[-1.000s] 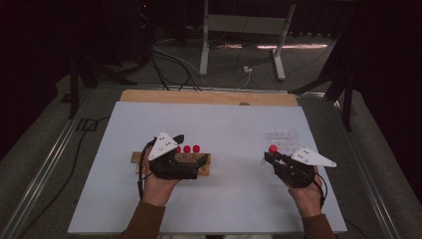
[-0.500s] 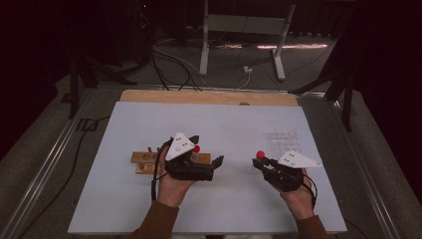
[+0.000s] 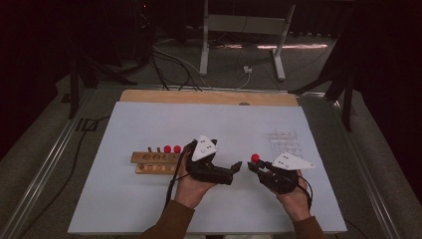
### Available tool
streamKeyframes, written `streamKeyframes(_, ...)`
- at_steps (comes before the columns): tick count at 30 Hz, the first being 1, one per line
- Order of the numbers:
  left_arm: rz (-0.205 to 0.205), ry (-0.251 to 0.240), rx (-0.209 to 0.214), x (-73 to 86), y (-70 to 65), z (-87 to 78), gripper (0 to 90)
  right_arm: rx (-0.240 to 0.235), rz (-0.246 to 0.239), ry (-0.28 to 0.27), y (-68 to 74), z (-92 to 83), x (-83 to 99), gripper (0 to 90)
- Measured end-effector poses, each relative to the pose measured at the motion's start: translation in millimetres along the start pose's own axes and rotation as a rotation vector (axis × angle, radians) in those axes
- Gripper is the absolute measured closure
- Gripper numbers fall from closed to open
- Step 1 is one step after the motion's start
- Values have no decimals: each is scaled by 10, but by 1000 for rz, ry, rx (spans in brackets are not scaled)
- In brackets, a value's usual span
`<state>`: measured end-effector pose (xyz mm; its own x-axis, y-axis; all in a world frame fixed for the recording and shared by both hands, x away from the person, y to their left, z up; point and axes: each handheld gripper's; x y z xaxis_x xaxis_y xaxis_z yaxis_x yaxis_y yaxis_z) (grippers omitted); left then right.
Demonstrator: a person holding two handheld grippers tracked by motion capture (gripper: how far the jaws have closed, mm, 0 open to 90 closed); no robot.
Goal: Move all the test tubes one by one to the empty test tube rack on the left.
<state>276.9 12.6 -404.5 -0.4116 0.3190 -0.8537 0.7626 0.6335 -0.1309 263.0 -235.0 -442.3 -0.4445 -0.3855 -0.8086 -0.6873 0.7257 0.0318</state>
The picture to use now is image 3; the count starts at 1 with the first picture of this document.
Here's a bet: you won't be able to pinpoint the left hand-held gripper cable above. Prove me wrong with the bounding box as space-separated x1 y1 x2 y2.
163 140 197 212

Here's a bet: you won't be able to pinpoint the person's left hand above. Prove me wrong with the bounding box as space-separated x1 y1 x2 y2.
174 145 217 210

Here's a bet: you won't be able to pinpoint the right hand-held gripper cable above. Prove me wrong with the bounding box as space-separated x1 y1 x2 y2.
298 175 315 210

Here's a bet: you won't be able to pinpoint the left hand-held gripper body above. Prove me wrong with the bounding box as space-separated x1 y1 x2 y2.
183 133 234 183

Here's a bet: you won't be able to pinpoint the black tripod stand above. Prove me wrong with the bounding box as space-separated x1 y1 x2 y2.
68 49 138 120
288 19 356 132

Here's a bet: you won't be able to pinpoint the person's right hand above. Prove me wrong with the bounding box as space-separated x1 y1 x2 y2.
276 168 313 223

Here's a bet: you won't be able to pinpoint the white floor cable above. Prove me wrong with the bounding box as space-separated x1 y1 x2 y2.
152 44 253 91

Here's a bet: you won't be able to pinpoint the white table sheet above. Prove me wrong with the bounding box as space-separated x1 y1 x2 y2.
68 101 347 235

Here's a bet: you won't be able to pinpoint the black floor bracket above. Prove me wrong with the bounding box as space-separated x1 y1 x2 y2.
75 118 99 132

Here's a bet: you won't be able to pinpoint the black floor cables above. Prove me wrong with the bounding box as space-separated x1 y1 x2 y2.
148 49 203 93

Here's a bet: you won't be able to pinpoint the dark equipment tower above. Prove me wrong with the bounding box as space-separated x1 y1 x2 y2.
132 0 157 64

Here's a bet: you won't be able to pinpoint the long black floor cable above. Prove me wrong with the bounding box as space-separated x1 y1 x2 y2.
16 114 112 239

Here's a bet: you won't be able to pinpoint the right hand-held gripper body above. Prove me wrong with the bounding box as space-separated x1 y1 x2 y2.
258 151 317 195

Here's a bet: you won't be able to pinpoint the wooden test tube rack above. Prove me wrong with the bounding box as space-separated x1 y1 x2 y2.
129 146 187 176

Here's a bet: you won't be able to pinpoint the grey metal stand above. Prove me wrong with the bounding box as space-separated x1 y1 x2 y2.
198 0 297 82

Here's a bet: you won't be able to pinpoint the clear plastic tube rack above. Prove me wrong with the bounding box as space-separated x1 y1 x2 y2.
265 128 305 158

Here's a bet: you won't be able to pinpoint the hand-held gripper cable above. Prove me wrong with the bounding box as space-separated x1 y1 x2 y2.
163 140 197 212
298 175 315 210

